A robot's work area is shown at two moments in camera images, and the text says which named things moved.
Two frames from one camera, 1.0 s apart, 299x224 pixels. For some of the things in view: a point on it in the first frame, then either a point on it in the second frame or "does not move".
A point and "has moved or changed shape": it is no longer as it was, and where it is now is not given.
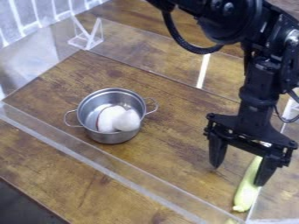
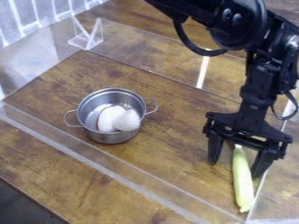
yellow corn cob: (247, 189) has moved or changed shape
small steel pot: (110, 114) does not move
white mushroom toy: (114, 118) does not move
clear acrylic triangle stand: (88, 40) does not move
